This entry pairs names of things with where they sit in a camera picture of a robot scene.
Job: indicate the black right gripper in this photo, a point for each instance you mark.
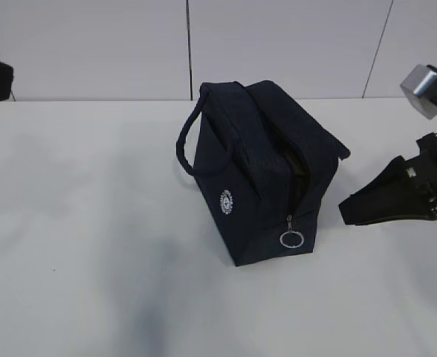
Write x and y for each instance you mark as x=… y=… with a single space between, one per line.
x=404 y=190

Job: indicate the navy blue lunch bag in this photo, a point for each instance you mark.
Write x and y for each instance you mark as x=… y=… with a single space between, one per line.
x=263 y=165

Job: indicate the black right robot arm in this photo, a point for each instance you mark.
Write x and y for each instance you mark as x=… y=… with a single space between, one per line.
x=405 y=189

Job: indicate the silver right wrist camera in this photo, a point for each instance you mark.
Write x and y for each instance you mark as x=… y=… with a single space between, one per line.
x=420 y=87

